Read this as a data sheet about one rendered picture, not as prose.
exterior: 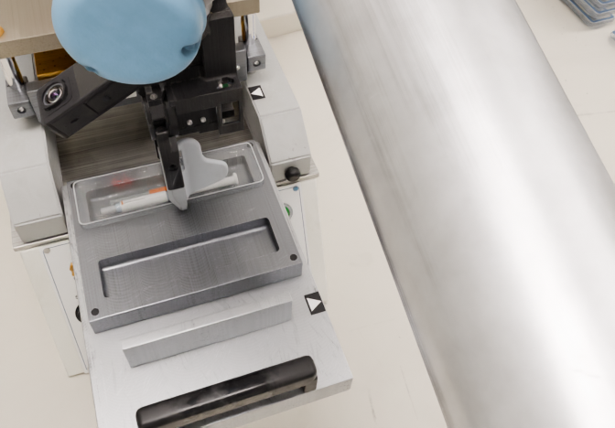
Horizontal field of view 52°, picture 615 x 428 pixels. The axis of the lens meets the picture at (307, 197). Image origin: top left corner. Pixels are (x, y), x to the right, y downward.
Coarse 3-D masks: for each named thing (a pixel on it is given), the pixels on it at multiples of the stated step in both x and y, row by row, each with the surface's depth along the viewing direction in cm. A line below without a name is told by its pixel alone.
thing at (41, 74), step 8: (40, 56) 67; (48, 56) 67; (56, 56) 67; (64, 56) 67; (40, 64) 66; (48, 64) 66; (56, 64) 66; (64, 64) 66; (72, 64) 66; (40, 72) 65; (48, 72) 65; (56, 72) 66
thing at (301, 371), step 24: (288, 360) 53; (312, 360) 53; (216, 384) 52; (240, 384) 52; (264, 384) 52; (288, 384) 52; (312, 384) 54; (144, 408) 50; (168, 408) 50; (192, 408) 50; (216, 408) 51
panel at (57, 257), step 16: (288, 192) 75; (288, 208) 76; (304, 224) 78; (304, 240) 79; (48, 256) 69; (64, 256) 70; (48, 272) 70; (64, 272) 71; (64, 288) 72; (64, 304) 72; (80, 336) 75; (80, 352) 76
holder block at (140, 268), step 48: (240, 192) 65; (96, 240) 61; (144, 240) 61; (192, 240) 62; (240, 240) 64; (288, 240) 62; (96, 288) 58; (144, 288) 58; (192, 288) 58; (240, 288) 60
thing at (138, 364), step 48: (288, 288) 62; (96, 336) 58; (144, 336) 54; (192, 336) 55; (240, 336) 58; (288, 336) 59; (336, 336) 59; (96, 384) 55; (144, 384) 55; (192, 384) 56; (336, 384) 56
